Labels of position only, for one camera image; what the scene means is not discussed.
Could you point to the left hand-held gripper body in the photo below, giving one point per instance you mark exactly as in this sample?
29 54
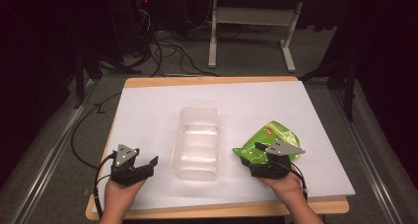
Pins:
126 174

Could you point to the metal floor rail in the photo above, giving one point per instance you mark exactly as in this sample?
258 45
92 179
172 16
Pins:
364 145
49 155

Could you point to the clear plastic container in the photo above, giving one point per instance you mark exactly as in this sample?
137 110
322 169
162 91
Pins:
197 145

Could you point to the wooden table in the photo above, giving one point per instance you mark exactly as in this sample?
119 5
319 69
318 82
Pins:
210 81

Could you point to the green snack bag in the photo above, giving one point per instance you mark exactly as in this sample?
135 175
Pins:
263 140

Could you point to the person's left hand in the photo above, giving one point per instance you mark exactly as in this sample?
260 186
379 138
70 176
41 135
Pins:
120 194

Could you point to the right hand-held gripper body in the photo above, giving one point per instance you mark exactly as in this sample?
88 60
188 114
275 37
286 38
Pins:
274 166

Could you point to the black stand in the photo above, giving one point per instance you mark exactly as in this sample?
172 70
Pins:
82 69
345 76

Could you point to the person's right hand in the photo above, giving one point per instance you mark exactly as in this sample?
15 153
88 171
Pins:
282 186

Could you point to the white desk frame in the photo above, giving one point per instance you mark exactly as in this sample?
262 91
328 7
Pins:
253 16

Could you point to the white paper sheet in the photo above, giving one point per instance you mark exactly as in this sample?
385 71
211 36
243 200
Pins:
157 118

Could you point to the dark computer tower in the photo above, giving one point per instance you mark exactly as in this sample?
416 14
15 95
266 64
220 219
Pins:
128 23

